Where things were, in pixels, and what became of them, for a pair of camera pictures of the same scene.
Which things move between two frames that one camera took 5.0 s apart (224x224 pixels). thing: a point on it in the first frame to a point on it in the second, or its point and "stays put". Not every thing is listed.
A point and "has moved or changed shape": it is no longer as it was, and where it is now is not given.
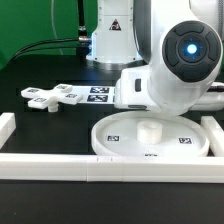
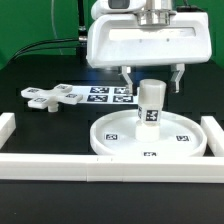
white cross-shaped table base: [51, 98] stays put
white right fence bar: [215, 135] stays put
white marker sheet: [96, 94] stays put
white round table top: [145, 134] has moved or changed shape
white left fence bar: [7, 127] stays put
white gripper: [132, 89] to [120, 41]
